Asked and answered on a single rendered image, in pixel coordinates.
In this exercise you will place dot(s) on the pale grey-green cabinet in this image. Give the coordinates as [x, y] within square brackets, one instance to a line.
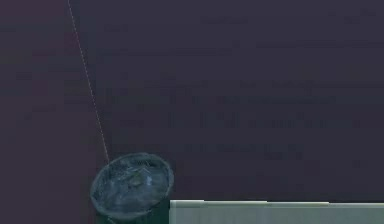
[276, 214]

